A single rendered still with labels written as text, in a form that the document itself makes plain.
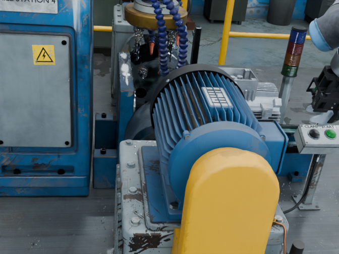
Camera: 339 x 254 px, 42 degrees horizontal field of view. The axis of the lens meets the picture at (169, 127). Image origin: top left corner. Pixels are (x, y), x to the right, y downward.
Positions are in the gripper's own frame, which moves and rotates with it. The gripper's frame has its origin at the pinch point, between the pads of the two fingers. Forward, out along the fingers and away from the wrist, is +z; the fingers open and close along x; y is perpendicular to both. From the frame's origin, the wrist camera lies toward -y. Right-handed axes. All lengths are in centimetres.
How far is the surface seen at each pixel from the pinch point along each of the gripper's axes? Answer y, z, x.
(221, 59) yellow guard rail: -43, 177, -206
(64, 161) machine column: 70, 20, 0
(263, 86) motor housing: 8.7, 10.6, -22.4
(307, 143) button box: 2.9, 5.7, 3.3
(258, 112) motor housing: 11.5, 12.9, -13.4
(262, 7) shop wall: -171, 303, -452
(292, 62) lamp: -12, 24, -47
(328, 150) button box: -4.7, 8.8, 3.5
